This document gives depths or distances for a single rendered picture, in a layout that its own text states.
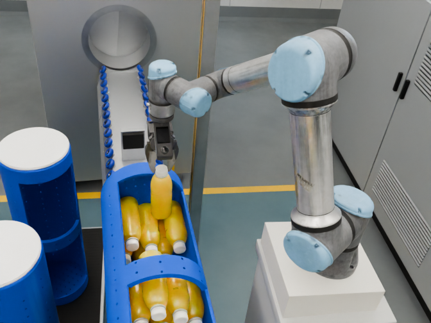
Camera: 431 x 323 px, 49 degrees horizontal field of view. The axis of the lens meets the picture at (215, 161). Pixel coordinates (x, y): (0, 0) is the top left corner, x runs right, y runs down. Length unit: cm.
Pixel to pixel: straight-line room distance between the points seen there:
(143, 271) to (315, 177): 52
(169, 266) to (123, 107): 130
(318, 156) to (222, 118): 310
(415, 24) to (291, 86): 206
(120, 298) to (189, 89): 56
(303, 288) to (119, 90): 164
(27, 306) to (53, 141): 70
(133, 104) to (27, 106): 194
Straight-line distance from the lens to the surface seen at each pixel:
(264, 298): 150
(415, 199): 291
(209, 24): 196
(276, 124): 410
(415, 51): 293
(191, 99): 121
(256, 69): 120
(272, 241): 136
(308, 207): 107
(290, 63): 94
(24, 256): 162
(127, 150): 205
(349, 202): 120
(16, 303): 164
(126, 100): 249
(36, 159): 197
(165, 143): 134
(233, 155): 367
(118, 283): 131
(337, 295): 130
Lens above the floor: 223
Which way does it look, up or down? 38 degrees down
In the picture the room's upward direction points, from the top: 6 degrees clockwise
